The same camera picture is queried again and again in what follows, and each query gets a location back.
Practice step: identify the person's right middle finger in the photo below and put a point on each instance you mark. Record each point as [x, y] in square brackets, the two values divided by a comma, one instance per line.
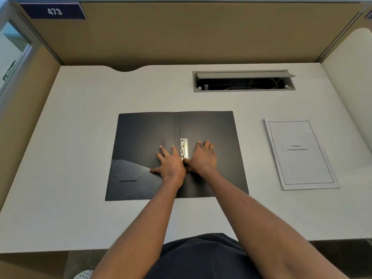
[206, 145]

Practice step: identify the person's white shoe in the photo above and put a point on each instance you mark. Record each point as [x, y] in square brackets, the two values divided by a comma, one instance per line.
[84, 275]

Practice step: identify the person's dark shirt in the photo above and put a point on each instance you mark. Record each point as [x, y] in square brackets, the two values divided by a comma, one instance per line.
[203, 258]

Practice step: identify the person's left middle finger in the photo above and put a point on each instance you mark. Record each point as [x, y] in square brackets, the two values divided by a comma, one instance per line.
[163, 151]

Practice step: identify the person's left hand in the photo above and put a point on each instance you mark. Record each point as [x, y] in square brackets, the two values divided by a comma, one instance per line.
[172, 168]

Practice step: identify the brown partition panel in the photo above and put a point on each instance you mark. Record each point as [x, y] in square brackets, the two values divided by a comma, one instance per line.
[26, 113]
[189, 31]

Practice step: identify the green sign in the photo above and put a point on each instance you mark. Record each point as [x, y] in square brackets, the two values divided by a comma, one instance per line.
[9, 70]

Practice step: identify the person's right thumb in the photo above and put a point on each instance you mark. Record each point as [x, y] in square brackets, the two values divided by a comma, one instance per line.
[188, 163]

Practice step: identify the metal folder clip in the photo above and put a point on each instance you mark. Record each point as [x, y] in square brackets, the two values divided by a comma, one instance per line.
[184, 146]

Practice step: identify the person's right forearm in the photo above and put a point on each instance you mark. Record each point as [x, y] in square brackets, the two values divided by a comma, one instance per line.
[261, 229]

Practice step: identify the person's left little finger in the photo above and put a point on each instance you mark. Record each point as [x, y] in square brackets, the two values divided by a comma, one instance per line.
[155, 170]

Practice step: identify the white printed paper document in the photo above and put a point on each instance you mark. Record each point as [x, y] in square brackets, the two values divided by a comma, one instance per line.
[302, 153]

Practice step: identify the black file folder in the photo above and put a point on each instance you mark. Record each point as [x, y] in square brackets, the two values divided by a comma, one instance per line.
[139, 136]

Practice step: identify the blue number sign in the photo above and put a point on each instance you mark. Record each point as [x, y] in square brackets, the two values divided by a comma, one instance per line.
[53, 10]

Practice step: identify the glass window pane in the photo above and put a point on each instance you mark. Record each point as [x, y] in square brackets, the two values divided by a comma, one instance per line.
[11, 46]

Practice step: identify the white partition panel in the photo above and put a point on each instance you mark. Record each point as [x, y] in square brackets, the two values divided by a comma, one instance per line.
[351, 84]

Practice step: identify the person's left forearm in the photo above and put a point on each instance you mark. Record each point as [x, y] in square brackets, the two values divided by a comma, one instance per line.
[139, 229]

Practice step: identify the person's right hand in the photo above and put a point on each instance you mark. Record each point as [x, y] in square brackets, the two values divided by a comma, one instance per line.
[203, 161]

